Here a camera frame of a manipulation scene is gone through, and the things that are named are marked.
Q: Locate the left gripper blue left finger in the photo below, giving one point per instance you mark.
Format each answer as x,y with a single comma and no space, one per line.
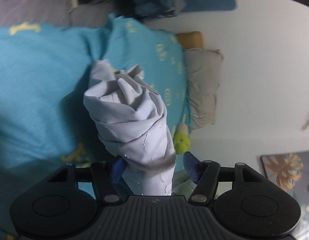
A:
105,175

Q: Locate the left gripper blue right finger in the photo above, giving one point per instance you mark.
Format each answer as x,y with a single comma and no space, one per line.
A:
204,174

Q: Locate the white grey garment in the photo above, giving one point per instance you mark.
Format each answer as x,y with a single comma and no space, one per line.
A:
130,117

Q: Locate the green lion fleece blanket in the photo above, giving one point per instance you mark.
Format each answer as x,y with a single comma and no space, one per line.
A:
182,185

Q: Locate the green plush toy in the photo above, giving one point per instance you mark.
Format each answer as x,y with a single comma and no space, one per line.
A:
181,140

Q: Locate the grey pillow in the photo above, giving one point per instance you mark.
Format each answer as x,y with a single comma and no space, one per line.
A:
203,70

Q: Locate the teal patterned bed sheet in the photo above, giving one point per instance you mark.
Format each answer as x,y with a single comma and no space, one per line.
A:
44,72

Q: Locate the tan headboard cushion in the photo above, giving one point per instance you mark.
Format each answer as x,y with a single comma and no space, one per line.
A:
191,40

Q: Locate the floral wall painting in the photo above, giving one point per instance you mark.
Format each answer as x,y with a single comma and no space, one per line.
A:
290,172

